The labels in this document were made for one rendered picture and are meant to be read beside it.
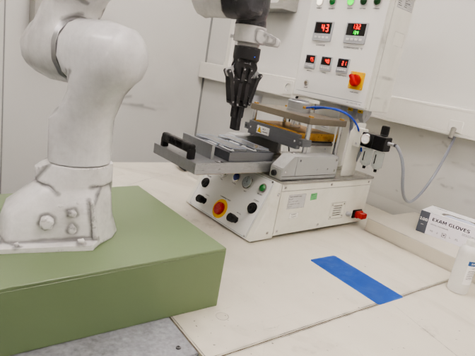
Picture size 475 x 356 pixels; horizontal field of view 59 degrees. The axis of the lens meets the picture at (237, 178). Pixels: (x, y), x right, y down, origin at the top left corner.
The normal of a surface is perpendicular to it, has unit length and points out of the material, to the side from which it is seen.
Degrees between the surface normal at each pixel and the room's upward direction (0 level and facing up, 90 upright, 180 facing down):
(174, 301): 90
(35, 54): 113
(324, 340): 0
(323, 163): 90
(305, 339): 0
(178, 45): 90
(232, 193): 65
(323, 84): 90
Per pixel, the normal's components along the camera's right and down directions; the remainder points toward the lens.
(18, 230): 0.38, 0.27
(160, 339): 0.17, -0.95
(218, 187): -0.62, -0.37
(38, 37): -0.50, 0.11
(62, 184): 0.19, 0.18
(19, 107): 0.58, 0.30
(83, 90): -0.04, 0.55
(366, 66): -0.77, 0.04
